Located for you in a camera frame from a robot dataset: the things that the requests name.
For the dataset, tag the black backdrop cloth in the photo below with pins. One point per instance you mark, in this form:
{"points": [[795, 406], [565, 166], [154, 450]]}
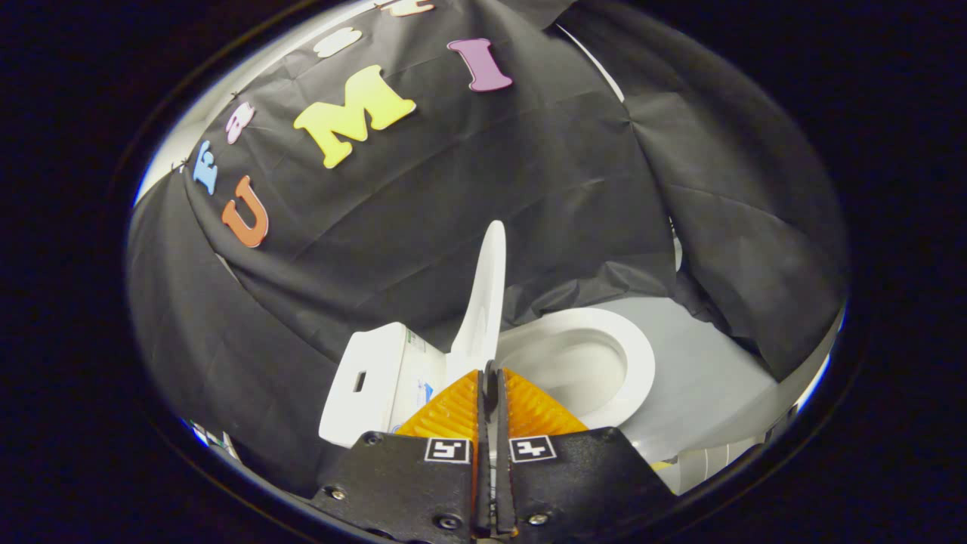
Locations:
{"points": [[453, 196]]}

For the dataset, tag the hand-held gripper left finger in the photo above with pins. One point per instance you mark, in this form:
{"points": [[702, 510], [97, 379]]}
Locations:
{"points": [[483, 483]]}

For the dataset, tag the white toilet lid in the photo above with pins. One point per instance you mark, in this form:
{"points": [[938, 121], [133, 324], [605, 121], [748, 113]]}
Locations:
{"points": [[483, 302]]}

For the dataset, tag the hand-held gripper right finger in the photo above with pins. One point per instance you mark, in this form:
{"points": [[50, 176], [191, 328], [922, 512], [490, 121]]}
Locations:
{"points": [[503, 483]]}

